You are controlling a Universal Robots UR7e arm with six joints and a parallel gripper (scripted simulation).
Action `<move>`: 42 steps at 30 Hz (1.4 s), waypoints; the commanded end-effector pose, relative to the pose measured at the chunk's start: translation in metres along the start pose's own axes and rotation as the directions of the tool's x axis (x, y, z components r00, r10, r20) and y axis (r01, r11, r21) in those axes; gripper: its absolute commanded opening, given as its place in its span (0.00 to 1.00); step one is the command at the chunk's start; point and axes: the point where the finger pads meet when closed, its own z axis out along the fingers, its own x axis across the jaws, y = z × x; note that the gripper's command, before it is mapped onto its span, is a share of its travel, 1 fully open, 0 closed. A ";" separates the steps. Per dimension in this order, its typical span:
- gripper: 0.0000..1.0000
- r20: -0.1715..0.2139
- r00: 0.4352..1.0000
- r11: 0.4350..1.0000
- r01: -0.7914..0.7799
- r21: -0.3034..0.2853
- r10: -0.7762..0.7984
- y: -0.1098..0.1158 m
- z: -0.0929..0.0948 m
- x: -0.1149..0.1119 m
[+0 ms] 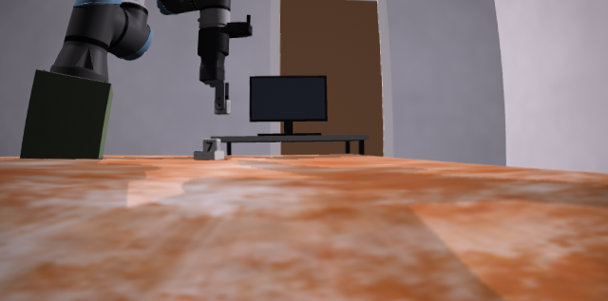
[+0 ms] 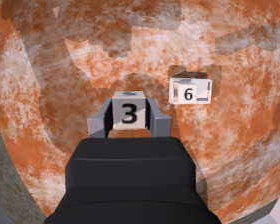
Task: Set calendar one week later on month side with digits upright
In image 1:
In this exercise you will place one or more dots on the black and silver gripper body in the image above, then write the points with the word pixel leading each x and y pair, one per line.
pixel 213 45

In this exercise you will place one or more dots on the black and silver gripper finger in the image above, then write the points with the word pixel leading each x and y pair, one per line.
pixel 219 92
pixel 226 90

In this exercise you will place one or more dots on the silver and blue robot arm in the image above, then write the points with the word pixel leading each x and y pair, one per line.
pixel 119 27

